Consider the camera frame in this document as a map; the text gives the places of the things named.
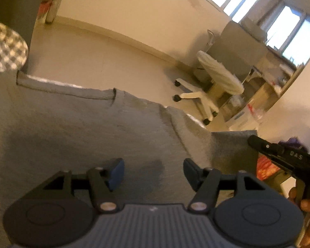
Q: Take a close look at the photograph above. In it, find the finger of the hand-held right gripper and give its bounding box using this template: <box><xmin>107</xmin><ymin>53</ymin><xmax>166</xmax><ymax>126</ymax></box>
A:
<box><xmin>247</xmin><ymin>135</ymin><xmax>285</xmax><ymax>161</ymax></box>

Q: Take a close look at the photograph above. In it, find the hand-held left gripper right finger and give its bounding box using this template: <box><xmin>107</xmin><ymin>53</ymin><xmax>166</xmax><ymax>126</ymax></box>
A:
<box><xmin>183</xmin><ymin>158</ymin><xmax>275</xmax><ymax>212</ymax></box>

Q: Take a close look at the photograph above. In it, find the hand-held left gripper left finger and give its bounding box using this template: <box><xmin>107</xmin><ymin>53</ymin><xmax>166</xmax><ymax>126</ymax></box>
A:
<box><xmin>32</xmin><ymin>158</ymin><xmax>125</xmax><ymax>213</ymax></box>

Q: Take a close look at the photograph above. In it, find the grey t-shirt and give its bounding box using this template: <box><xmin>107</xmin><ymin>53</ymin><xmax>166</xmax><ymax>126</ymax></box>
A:
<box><xmin>0</xmin><ymin>70</ymin><xmax>260</xmax><ymax>238</ymax></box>

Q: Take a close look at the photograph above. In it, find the orange patterned cloth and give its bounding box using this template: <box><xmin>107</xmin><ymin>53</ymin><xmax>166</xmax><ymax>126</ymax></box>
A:
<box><xmin>256</xmin><ymin>156</ymin><xmax>282</xmax><ymax>181</ymax></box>

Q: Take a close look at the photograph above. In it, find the purple cloth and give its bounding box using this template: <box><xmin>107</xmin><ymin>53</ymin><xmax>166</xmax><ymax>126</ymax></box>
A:
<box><xmin>278</xmin><ymin>137</ymin><xmax>309</xmax><ymax>151</ymax></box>

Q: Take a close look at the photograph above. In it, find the white shopping bag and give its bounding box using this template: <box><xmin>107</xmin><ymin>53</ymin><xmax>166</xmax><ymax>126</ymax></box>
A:
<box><xmin>229</xmin><ymin>101</ymin><xmax>264</xmax><ymax>131</ymax></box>

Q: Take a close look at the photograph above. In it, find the wooden desk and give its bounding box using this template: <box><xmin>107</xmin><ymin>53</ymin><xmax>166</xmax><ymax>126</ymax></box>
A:
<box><xmin>219</xmin><ymin>46</ymin><xmax>306</xmax><ymax>124</ymax></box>

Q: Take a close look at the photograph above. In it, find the grey office chair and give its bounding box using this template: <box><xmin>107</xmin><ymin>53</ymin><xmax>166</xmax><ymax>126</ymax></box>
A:
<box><xmin>173</xmin><ymin>21</ymin><xmax>268</xmax><ymax>125</ymax></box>

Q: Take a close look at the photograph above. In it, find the grey checkered blanket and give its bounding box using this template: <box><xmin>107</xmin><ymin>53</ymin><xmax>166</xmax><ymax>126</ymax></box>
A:
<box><xmin>0</xmin><ymin>19</ymin><xmax>29</xmax><ymax>73</ymax></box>

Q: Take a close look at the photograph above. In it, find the patterned curtain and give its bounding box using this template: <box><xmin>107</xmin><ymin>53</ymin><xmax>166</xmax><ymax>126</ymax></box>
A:
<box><xmin>45</xmin><ymin>0</ymin><xmax>65</xmax><ymax>24</ymax></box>

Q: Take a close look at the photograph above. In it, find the colourful toy box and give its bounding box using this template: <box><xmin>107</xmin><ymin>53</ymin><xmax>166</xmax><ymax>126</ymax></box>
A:
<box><xmin>38</xmin><ymin>0</ymin><xmax>51</xmax><ymax>20</ymax></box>

